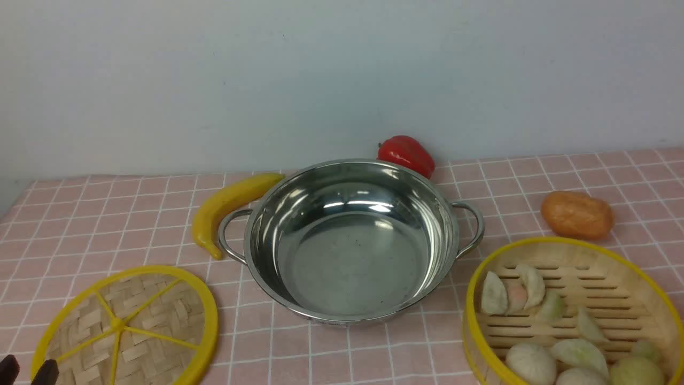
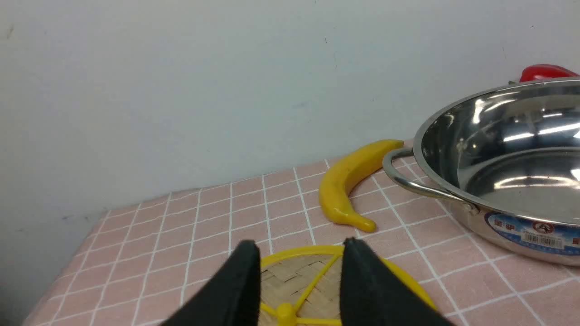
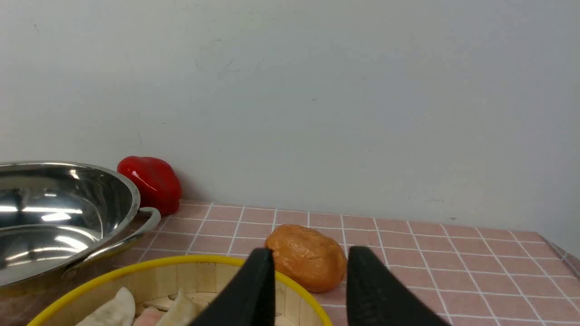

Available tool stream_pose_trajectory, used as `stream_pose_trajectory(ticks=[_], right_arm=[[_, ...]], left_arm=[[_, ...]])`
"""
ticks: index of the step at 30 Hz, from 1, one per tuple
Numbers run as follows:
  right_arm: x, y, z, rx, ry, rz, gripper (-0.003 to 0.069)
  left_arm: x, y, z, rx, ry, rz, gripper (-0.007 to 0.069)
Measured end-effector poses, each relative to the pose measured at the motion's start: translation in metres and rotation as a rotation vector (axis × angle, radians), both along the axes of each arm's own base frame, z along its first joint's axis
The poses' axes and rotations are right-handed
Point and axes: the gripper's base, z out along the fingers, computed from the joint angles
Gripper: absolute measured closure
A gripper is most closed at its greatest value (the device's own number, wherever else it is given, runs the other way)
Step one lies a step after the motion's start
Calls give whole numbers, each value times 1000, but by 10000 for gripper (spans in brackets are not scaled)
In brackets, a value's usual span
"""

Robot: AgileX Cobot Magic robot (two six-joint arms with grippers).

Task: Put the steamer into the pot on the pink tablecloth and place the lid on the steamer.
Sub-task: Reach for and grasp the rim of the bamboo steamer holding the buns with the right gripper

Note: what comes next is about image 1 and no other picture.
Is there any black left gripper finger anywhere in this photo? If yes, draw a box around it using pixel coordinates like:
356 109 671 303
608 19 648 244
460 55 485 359
0 355 20 385

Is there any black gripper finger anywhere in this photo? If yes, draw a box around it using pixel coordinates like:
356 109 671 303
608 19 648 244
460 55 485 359
32 360 59 385

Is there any yellow bamboo steamer lid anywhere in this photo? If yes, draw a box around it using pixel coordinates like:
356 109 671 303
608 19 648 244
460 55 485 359
31 266 219 384

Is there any yellow bamboo steamer basket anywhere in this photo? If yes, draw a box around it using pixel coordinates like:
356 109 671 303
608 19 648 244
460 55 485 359
462 238 682 384

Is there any stainless steel pot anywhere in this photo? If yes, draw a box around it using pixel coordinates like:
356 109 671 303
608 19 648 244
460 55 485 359
216 159 485 326

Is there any pink checkered tablecloth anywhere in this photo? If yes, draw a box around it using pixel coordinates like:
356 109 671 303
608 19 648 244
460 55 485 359
1 147 682 384

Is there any yellow plastic banana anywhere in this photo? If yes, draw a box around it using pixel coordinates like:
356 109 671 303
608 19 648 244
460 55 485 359
191 173 285 260

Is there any red plastic bell pepper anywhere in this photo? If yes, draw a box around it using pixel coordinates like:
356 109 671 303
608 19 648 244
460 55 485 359
377 135 436 179

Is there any white dumpling left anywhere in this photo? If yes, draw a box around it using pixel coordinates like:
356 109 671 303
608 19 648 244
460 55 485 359
480 271 508 315

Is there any white dumpling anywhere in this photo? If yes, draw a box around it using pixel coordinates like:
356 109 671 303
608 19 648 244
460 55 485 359
480 271 508 315
515 264 546 310

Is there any pink shrimp dumpling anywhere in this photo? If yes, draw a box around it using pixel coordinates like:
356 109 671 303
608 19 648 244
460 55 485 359
505 281 527 314

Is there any white round bun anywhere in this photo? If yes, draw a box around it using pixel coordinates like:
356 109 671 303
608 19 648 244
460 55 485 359
505 343 557 384

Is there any white dumpling upper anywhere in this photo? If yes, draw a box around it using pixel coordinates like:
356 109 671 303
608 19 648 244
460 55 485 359
515 264 546 310

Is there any pale green dumpling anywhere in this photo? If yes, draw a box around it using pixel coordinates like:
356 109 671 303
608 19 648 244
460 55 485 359
550 338 609 378
537 290 566 324

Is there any white bun bottom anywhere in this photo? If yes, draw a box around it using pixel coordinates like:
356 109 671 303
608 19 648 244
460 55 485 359
555 367 607 385

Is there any pale green dumpling lower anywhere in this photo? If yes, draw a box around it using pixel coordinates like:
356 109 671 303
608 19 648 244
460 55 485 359
550 338 609 378

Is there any pale dumpling right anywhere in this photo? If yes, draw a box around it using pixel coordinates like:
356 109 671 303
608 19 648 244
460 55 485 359
577 305 609 343

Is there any orange brown potato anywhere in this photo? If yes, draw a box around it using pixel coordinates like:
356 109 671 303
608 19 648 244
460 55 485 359
540 190 615 241

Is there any yellowish round bun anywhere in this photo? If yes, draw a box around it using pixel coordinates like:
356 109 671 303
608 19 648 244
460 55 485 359
609 356 665 384

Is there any small green dumpling far right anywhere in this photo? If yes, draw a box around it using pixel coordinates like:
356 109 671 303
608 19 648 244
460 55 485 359
631 339 662 364

